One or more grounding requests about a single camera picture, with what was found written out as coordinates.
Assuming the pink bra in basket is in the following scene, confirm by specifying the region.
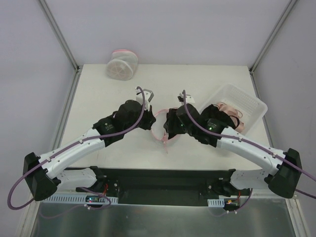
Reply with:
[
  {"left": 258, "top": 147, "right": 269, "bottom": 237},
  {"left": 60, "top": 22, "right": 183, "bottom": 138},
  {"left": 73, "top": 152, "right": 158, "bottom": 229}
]
[{"left": 217, "top": 102, "right": 244, "bottom": 133}]

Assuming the white plastic basket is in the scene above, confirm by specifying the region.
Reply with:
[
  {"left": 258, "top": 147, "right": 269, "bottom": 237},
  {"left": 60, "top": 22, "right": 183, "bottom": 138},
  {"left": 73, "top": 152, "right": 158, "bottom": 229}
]
[{"left": 198, "top": 83, "right": 268, "bottom": 135}]

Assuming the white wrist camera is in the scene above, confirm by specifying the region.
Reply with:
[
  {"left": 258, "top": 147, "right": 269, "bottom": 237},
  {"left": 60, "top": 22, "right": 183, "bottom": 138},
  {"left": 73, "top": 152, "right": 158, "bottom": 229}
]
[
  {"left": 177, "top": 92, "right": 195, "bottom": 105},
  {"left": 135, "top": 88, "right": 154, "bottom": 111}
]

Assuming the right aluminium frame post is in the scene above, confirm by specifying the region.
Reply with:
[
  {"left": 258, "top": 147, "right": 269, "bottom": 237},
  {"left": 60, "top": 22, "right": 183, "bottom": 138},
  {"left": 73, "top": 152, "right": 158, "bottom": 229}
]
[{"left": 249, "top": 0, "right": 299, "bottom": 75}]

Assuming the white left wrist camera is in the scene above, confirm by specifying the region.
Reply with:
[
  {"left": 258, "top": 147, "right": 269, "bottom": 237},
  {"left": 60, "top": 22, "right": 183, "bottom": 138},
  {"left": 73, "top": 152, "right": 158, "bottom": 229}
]
[{"left": 135, "top": 88, "right": 154, "bottom": 111}]

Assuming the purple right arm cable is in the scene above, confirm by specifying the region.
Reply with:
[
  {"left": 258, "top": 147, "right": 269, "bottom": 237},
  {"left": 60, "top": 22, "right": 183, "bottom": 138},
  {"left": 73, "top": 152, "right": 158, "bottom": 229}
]
[{"left": 181, "top": 90, "right": 316, "bottom": 201}]

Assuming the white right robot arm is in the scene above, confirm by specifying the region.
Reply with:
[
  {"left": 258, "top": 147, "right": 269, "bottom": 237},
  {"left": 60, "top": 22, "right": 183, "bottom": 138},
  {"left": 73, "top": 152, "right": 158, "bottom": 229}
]
[{"left": 163, "top": 104, "right": 302, "bottom": 198}]

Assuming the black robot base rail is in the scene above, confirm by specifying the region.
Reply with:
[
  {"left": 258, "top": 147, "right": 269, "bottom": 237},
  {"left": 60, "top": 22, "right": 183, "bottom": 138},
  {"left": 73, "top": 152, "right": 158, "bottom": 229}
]
[{"left": 87, "top": 166, "right": 250, "bottom": 206}]

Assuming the left aluminium frame post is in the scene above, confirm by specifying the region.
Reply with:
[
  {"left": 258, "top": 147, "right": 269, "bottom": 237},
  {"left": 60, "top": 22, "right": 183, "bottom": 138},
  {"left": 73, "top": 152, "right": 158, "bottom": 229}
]
[{"left": 37, "top": 0, "right": 80, "bottom": 72}]

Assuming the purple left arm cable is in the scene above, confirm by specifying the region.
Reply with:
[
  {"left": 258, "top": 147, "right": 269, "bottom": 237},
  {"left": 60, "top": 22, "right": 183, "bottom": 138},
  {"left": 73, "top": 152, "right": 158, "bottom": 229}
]
[{"left": 7, "top": 86, "right": 146, "bottom": 210}]

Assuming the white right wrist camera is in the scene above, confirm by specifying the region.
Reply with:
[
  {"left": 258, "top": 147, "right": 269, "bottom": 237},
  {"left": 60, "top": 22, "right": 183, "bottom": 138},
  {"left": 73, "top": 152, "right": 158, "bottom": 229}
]
[{"left": 177, "top": 92, "right": 195, "bottom": 105}]

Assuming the aluminium frame post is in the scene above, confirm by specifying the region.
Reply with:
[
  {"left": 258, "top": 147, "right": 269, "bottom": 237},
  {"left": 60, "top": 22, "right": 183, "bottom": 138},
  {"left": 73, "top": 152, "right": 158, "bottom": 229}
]
[
  {"left": 37, "top": 0, "right": 80, "bottom": 72},
  {"left": 249, "top": 0, "right": 299, "bottom": 75}
]

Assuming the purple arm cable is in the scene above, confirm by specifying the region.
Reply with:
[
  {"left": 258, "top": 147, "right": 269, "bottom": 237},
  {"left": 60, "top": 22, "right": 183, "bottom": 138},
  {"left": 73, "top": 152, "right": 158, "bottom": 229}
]
[
  {"left": 7, "top": 86, "right": 146, "bottom": 210},
  {"left": 181, "top": 90, "right": 316, "bottom": 201}
]

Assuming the white mesh laundry bag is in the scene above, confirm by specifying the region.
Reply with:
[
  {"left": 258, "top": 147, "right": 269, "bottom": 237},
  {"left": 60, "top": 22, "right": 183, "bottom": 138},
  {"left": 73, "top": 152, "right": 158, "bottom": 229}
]
[
  {"left": 106, "top": 49, "right": 138, "bottom": 81},
  {"left": 151, "top": 109, "right": 180, "bottom": 153}
]

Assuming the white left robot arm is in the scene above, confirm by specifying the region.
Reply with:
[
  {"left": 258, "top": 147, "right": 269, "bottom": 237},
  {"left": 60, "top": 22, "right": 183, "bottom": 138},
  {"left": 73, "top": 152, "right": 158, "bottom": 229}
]
[{"left": 23, "top": 99, "right": 156, "bottom": 201}]

